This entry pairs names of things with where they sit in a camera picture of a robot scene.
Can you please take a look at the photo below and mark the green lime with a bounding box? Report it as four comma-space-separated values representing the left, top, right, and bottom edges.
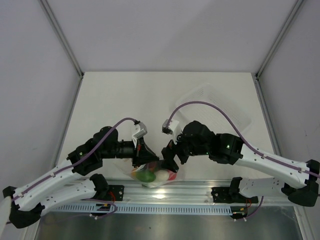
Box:
135, 170, 156, 183

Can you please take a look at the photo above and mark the red tomato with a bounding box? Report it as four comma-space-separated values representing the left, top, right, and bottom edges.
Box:
167, 171, 177, 181

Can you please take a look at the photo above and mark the white radish with leaves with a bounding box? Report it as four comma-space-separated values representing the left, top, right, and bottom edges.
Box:
154, 169, 169, 183

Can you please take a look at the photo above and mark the aluminium mounting rail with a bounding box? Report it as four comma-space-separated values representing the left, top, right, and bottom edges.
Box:
32, 177, 306, 207

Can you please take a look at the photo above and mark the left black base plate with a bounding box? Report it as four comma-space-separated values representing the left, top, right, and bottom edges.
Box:
104, 185, 125, 202

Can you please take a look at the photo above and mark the white plastic basket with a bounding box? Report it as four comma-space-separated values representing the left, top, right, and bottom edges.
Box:
175, 83, 253, 133

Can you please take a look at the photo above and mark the right aluminium frame post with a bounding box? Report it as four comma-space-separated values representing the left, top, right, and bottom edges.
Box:
254, 0, 307, 77

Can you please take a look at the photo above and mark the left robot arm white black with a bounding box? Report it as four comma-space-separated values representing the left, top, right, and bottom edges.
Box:
2, 126, 159, 229

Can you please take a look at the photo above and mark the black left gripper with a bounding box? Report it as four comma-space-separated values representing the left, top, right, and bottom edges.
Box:
101, 135, 160, 168

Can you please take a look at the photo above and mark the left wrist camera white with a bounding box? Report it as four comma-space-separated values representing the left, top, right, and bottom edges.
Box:
131, 120, 148, 148

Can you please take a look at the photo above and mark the white slotted cable duct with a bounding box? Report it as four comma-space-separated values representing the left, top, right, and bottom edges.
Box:
55, 202, 233, 216

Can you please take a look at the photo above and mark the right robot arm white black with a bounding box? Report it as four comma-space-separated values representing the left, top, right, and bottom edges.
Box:
161, 119, 320, 207

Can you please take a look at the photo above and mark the purple cable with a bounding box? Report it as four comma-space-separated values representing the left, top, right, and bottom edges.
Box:
167, 100, 320, 180
4, 117, 141, 225

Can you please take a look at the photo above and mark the left aluminium frame post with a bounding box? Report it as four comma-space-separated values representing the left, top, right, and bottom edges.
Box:
37, 0, 84, 77

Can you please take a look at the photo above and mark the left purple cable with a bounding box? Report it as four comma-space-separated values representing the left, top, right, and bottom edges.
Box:
4, 117, 141, 225

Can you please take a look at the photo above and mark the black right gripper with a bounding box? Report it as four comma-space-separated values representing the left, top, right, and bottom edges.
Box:
161, 128, 210, 173

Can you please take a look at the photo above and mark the aluminium frame post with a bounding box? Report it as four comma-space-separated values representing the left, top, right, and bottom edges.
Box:
37, 0, 84, 77
254, 0, 307, 77

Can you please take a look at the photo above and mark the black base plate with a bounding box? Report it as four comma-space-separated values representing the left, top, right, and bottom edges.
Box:
104, 185, 125, 202
211, 186, 259, 204

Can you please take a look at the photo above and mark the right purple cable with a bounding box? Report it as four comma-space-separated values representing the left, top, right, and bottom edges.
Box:
167, 100, 320, 180

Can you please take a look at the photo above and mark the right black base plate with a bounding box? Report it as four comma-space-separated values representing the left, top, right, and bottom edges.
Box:
211, 186, 259, 204

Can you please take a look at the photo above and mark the clear zip top bag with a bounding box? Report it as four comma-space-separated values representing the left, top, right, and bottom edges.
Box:
114, 159, 185, 188

